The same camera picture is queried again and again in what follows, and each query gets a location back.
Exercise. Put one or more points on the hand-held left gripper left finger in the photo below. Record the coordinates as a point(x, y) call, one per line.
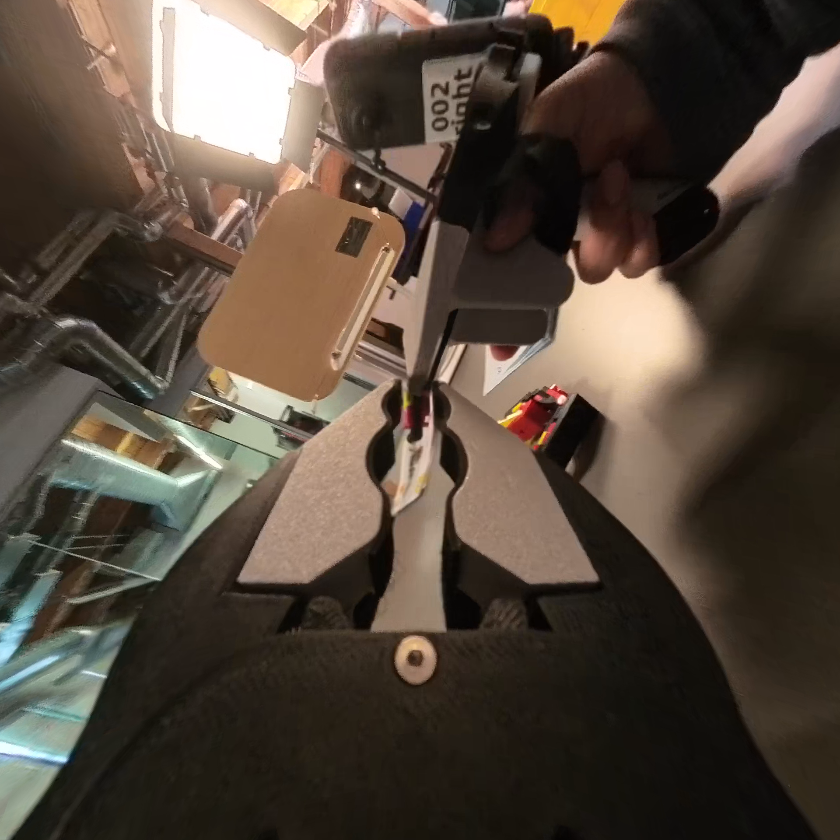
point(315, 518)

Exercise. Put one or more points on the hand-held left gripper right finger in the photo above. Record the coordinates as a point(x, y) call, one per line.
point(525, 525)

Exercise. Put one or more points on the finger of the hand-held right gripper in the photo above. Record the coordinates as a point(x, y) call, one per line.
point(512, 279)
point(505, 325)

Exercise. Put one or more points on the black red yellow lego model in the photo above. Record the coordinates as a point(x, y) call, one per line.
point(544, 420)

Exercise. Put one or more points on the small black lego piece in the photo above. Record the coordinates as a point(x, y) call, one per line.
point(412, 420)

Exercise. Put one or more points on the person's right forearm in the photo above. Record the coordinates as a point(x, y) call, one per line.
point(722, 79)

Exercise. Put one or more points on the open instruction booklet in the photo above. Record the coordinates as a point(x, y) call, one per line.
point(508, 367)

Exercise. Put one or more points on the bright studio light panel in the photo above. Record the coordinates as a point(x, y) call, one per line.
point(223, 79)

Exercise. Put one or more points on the wooden board on white stand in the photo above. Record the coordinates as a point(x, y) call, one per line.
point(295, 295)

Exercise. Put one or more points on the silver ventilation duct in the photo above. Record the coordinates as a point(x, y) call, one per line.
point(98, 348)

